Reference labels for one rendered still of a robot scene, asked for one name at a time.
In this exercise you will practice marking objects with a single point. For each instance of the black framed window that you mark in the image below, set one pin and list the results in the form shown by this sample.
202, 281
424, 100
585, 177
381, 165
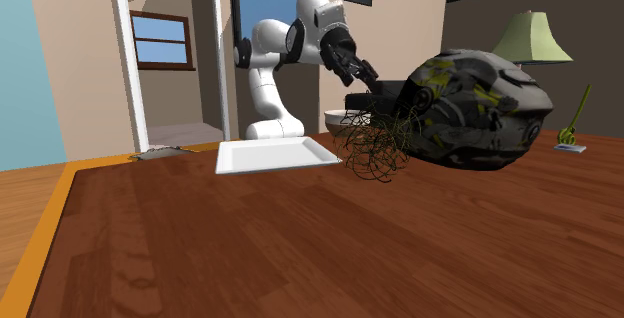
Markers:
268, 5

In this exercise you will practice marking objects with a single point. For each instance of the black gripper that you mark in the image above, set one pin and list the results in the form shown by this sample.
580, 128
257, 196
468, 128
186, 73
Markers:
338, 42

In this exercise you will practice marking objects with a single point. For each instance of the white bowl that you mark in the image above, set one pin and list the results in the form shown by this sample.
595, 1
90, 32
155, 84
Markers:
334, 121

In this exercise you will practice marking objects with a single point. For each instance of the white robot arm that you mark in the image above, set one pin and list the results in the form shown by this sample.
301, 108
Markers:
263, 88

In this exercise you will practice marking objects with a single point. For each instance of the grey yellow patterned helmet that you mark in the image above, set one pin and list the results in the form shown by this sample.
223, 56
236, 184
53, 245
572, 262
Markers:
478, 112

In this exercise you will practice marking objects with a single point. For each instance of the brown framed window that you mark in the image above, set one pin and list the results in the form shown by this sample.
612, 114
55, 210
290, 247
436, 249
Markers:
161, 39

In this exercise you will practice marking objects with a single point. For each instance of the green shade lamp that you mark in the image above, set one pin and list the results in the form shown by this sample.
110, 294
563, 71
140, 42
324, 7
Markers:
531, 39

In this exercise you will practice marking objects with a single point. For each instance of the grey flat mat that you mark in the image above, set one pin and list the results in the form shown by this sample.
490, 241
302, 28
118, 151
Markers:
161, 152

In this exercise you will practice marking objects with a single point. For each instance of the black box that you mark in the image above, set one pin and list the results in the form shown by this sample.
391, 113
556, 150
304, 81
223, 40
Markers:
375, 96

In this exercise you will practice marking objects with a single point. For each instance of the green stem figure white base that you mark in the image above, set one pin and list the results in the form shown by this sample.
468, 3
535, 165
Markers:
568, 136

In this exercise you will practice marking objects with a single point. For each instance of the white square plate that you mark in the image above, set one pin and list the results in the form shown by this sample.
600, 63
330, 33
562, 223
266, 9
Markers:
273, 155

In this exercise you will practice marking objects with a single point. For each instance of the white door frame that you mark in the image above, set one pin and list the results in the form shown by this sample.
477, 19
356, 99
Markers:
128, 63

